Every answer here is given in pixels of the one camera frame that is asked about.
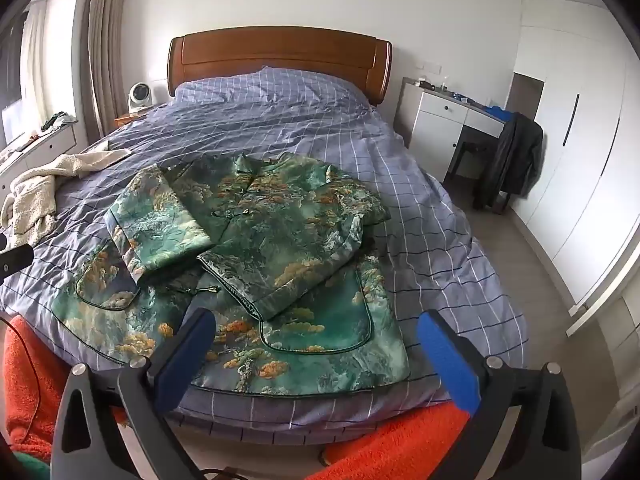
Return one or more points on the wooden headboard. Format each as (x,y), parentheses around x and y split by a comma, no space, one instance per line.
(280,50)

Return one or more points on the beige curtain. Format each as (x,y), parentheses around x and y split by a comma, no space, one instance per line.
(107,45)

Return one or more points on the green brocade jacket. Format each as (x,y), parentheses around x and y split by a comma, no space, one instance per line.
(280,240)

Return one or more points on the black jacket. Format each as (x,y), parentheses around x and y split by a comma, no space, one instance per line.
(517,160)

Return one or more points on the bed with blue checked bedding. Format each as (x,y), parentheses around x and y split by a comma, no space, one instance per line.
(425,210)

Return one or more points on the white window cabinet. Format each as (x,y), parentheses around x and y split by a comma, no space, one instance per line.
(45,147)

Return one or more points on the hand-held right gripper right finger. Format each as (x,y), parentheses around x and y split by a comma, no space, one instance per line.
(450,360)

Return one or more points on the blue cloth on desk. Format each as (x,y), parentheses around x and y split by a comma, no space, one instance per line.
(500,112)

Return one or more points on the orange fleece blanket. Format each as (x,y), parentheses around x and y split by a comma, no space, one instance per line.
(30,385)

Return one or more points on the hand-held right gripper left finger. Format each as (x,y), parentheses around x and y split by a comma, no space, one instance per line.
(186,350)

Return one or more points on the cream fleece blanket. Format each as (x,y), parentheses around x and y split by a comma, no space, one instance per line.
(30,195)

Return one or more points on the dark stool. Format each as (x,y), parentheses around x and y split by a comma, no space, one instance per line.
(470,152)

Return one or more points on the blue checked pillow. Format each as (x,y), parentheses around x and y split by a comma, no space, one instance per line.
(275,87)

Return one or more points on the white desk with drawers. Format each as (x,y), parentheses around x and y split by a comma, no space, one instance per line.
(435,125)

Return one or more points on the white wardrobe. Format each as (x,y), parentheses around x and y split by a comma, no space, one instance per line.
(580,150)

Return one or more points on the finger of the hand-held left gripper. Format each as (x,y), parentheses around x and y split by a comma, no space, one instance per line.
(15,260)

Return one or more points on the wooden nightstand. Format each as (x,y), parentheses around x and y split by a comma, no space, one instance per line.
(131,119)

